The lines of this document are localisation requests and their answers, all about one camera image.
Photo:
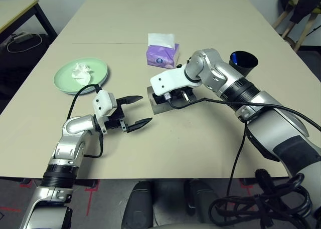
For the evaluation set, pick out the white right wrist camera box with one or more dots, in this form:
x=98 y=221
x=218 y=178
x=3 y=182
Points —
x=173 y=80

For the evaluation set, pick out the black jacket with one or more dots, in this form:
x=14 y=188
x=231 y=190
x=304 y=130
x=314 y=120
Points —
x=308 y=3

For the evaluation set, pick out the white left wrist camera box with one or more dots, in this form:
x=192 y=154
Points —
x=102 y=102

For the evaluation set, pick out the dark robot leg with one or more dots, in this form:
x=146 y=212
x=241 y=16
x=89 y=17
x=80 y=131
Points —
x=138 y=206
x=200 y=199

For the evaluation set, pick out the green plate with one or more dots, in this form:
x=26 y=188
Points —
x=65 y=81

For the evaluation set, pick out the purple tissue pack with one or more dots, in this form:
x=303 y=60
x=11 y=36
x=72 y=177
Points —
x=161 y=56

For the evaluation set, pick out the white tissue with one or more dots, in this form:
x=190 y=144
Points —
x=81 y=72

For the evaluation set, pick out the dark left robot leg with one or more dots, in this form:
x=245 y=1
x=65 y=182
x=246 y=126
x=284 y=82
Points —
x=138 y=206

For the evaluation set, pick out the black tripod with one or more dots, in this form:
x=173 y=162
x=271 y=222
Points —
x=314 y=31

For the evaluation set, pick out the grey power strip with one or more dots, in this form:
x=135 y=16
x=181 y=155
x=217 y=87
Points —
x=22 y=37

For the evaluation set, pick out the yellow-green stool cushion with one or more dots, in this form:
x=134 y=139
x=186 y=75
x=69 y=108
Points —
x=316 y=11

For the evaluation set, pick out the side table black frame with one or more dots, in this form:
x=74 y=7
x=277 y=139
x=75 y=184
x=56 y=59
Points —
x=17 y=11

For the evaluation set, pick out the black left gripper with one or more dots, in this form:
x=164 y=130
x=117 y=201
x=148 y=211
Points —
x=116 y=120

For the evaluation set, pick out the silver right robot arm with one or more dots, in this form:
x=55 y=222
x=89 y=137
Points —
x=270 y=118

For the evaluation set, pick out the dark right robot leg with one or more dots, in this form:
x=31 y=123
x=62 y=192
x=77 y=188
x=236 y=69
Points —
x=200 y=199

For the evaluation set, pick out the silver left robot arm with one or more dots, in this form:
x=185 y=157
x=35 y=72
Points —
x=67 y=143

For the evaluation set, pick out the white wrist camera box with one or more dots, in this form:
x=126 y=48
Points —
x=173 y=80
x=102 y=102

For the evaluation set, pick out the grey glasses case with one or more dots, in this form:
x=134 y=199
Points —
x=163 y=108

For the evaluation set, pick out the wooden stool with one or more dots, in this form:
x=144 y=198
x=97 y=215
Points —
x=304 y=31

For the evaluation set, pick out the black cup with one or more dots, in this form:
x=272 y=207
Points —
x=247 y=64

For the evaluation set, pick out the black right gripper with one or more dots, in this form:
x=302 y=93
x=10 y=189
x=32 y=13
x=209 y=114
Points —
x=180 y=92

